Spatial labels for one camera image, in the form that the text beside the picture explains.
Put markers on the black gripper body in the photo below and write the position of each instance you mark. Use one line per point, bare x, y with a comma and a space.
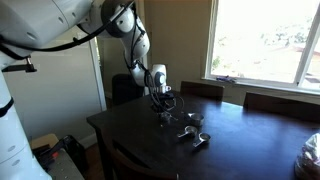
161, 105

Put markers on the half-cup steel measuring cup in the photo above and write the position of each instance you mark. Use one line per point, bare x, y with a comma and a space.
165, 118

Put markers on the largest steel measuring cup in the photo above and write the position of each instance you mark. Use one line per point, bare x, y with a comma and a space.
196, 120

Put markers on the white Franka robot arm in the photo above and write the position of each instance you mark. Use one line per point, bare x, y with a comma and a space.
30, 20

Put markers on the black upholstered chair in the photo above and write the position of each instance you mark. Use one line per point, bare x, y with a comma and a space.
125, 91

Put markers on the dark wooden straight-back chair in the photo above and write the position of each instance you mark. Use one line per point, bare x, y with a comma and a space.
283, 106
201, 90

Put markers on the dark wooden round-back chair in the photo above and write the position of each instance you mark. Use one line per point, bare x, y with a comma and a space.
133, 170

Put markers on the blue object on sill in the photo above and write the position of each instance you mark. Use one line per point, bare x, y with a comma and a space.
226, 79

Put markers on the black tool case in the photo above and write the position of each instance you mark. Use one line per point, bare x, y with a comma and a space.
71, 146

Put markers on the white framed window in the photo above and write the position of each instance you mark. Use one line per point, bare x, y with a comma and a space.
260, 50

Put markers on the grey equipment case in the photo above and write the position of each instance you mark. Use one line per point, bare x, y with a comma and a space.
63, 166

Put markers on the beige box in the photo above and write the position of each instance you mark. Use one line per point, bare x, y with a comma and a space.
43, 140

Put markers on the clear plastic food bag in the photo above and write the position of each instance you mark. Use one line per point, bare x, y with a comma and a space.
310, 160

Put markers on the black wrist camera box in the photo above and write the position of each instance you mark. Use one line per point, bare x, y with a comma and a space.
169, 96

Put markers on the white door frame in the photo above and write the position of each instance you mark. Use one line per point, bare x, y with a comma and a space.
98, 73

